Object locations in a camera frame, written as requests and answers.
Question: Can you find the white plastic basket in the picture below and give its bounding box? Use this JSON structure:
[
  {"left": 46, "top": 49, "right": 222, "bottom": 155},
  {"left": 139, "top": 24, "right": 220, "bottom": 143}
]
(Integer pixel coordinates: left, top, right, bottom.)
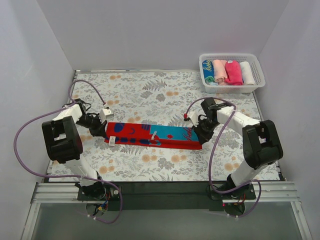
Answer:
[{"left": 199, "top": 53, "right": 266, "bottom": 94}]

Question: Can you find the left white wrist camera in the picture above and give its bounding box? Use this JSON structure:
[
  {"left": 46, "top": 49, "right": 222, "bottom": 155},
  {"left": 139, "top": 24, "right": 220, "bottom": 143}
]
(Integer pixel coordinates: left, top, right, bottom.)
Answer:
[{"left": 99, "top": 107, "right": 114, "bottom": 123}]

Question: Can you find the aluminium frame rail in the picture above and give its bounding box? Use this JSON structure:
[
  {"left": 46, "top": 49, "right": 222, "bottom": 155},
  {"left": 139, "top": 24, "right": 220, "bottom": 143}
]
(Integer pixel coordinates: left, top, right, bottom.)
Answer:
[{"left": 20, "top": 181, "right": 83, "bottom": 240}]

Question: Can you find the white rolled towel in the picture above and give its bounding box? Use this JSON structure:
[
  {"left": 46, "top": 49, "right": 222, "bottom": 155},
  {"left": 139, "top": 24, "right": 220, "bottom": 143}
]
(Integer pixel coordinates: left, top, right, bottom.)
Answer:
[{"left": 239, "top": 61, "right": 256, "bottom": 86}]

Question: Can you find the pink red towel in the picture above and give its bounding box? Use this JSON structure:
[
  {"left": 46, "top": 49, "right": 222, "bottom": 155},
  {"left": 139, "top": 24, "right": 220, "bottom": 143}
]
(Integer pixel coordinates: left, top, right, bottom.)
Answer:
[{"left": 224, "top": 60, "right": 243, "bottom": 86}]

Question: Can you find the floral table mat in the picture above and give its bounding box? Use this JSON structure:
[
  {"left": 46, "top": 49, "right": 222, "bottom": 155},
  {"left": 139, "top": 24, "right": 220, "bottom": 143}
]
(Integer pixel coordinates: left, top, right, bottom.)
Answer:
[{"left": 47, "top": 70, "right": 281, "bottom": 183}]

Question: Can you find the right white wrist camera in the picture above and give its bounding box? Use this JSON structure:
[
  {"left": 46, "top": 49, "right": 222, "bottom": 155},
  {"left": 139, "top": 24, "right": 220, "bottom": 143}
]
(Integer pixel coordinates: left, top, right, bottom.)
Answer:
[{"left": 183, "top": 111, "right": 199, "bottom": 127}]

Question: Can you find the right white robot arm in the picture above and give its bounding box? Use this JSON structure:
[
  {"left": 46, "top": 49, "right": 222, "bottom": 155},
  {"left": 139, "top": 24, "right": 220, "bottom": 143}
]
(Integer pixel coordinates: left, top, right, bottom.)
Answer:
[{"left": 184, "top": 97, "right": 284, "bottom": 199}]

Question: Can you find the light blue folded towel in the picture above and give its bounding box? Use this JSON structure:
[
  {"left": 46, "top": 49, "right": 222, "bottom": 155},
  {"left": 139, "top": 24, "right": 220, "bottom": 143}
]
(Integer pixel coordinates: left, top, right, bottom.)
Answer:
[{"left": 206, "top": 81, "right": 219, "bottom": 87}]

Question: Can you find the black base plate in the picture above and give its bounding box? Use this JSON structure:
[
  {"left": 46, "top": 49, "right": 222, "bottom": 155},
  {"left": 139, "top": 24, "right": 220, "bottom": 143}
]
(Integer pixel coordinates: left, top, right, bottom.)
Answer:
[
  {"left": 75, "top": 182, "right": 122, "bottom": 201},
  {"left": 205, "top": 184, "right": 256, "bottom": 201}
]

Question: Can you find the blue printed rolled towel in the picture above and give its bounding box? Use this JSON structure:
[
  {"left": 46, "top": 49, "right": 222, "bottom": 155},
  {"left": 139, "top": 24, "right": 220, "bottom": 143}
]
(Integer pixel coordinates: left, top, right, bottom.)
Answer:
[{"left": 202, "top": 60, "right": 215, "bottom": 83}]

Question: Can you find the red blue towel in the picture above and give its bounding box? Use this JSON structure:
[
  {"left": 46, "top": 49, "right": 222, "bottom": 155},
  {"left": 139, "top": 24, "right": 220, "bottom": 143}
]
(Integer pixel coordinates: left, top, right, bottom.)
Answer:
[{"left": 104, "top": 122, "right": 202, "bottom": 150}]

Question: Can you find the peach rolled towel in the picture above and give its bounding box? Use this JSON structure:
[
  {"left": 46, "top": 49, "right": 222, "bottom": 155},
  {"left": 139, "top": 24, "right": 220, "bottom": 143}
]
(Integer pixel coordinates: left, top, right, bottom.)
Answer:
[{"left": 212, "top": 59, "right": 228, "bottom": 84}]

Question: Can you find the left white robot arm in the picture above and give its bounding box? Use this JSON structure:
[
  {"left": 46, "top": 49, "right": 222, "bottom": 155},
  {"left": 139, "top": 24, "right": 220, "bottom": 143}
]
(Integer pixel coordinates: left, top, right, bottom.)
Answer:
[{"left": 41, "top": 98, "right": 113, "bottom": 200}]

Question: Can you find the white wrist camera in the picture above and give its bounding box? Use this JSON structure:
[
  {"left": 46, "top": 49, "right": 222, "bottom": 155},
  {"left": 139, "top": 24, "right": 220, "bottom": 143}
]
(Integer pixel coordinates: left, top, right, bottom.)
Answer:
[
  {"left": 99, "top": 107, "right": 114, "bottom": 123},
  {"left": 183, "top": 111, "right": 199, "bottom": 127}
]

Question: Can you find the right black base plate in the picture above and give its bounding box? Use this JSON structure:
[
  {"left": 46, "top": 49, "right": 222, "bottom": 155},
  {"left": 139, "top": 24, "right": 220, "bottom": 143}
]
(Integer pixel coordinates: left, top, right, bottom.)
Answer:
[{"left": 205, "top": 184, "right": 256, "bottom": 201}]

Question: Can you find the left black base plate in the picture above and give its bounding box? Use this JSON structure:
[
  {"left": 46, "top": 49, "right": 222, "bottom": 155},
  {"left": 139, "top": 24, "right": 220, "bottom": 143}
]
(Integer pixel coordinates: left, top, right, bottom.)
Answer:
[{"left": 75, "top": 182, "right": 122, "bottom": 201}]

